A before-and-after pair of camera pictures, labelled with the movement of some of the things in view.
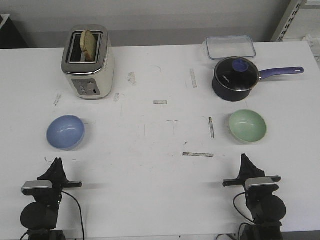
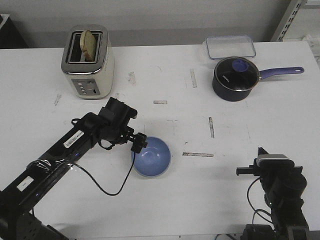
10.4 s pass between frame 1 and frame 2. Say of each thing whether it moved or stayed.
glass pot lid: stayed
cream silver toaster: stayed
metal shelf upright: stayed
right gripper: moved
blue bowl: moved
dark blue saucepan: stayed
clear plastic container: stayed
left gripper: moved
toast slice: stayed
